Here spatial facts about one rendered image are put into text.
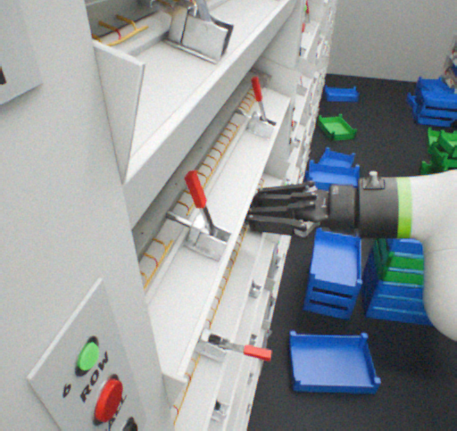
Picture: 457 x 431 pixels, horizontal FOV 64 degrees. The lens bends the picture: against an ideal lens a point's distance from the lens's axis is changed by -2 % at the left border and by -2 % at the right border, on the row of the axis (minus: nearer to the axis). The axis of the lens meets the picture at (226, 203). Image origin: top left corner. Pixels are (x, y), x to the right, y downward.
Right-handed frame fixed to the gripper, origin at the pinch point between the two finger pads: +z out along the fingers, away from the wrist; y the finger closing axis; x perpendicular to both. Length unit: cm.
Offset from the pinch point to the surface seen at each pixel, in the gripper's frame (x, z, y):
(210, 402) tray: 8.3, -3.6, 29.0
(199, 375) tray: 7.1, -1.5, 26.4
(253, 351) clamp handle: 6.3, -7.9, 22.4
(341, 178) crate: 92, -10, -155
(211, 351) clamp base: 6.2, -2.5, 23.3
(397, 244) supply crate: 61, -34, -60
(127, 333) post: -22.8, -10.9, 40.3
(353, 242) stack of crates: 84, -18, -86
